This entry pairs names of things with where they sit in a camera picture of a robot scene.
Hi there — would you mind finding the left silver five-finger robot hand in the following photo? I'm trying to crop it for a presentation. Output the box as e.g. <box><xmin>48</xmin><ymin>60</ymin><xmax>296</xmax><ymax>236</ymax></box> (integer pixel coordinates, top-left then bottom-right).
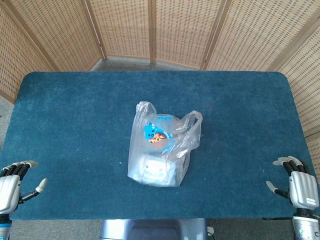
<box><xmin>0</xmin><ymin>160</ymin><xmax>48</xmax><ymax>215</ymax></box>

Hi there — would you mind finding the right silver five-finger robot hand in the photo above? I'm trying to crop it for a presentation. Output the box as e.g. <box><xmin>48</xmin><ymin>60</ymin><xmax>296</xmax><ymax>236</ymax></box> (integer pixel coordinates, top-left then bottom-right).
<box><xmin>265</xmin><ymin>156</ymin><xmax>318</xmax><ymax>210</ymax></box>

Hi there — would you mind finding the clear plastic carrier bag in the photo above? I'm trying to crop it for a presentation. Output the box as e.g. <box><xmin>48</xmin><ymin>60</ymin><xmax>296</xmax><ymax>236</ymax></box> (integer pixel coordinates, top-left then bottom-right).
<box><xmin>127</xmin><ymin>100</ymin><xmax>203</xmax><ymax>188</ymax></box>

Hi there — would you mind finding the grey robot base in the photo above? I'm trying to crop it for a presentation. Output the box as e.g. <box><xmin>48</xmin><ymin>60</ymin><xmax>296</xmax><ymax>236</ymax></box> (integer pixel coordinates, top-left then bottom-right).
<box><xmin>99</xmin><ymin>218</ymin><xmax>209</xmax><ymax>240</ymax></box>

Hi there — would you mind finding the blue carpet table mat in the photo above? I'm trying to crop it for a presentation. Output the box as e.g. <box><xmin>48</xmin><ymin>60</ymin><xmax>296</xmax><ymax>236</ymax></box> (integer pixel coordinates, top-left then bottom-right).
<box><xmin>0</xmin><ymin>71</ymin><xmax>315</xmax><ymax>221</ymax></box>

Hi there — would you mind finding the blue white snack package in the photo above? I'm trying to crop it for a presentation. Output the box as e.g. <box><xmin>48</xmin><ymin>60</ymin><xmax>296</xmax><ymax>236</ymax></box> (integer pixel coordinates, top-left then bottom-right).
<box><xmin>132</xmin><ymin>154</ymin><xmax>177</xmax><ymax>186</ymax></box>

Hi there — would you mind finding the blue cookie snack packet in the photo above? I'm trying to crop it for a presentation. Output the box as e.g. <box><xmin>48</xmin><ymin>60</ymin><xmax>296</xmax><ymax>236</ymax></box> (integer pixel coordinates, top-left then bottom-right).
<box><xmin>143</xmin><ymin>113</ymin><xmax>176</xmax><ymax>156</ymax></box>

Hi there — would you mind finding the woven bamboo folding screen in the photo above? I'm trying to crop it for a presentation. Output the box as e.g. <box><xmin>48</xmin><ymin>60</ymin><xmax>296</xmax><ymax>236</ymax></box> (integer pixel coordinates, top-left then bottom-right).
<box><xmin>0</xmin><ymin>0</ymin><xmax>320</xmax><ymax>171</ymax></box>

